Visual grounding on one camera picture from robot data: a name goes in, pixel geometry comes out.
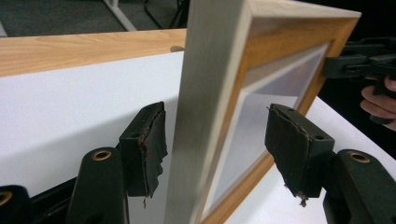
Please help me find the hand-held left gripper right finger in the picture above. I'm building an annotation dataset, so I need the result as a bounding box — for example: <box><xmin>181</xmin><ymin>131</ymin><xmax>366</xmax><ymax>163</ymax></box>
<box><xmin>264</xmin><ymin>103</ymin><xmax>336</xmax><ymax>208</ymax></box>

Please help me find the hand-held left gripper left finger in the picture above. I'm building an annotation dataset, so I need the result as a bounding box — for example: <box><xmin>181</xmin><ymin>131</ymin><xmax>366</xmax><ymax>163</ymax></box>
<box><xmin>119</xmin><ymin>101</ymin><xmax>169</xmax><ymax>199</ymax></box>

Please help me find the wooden photo frame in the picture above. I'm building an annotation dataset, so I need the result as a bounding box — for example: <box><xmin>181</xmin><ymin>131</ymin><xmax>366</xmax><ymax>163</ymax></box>
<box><xmin>163</xmin><ymin>0</ymin><xmax>362</xmax><ymax>224</ymax></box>

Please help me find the black metal stand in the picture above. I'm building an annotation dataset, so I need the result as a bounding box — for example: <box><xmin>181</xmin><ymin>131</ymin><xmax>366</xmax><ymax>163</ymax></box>
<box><xmin>143</xmin><ymin>0</ymin><xmax>189</xmax><ymax>31</ymax></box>

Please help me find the white metal desk frame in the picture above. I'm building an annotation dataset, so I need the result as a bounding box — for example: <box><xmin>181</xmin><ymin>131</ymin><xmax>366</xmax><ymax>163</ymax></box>
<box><xmin>104</xmin><ymin>0</ymin><xmax>138</xmax><ymax>32</ymax></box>

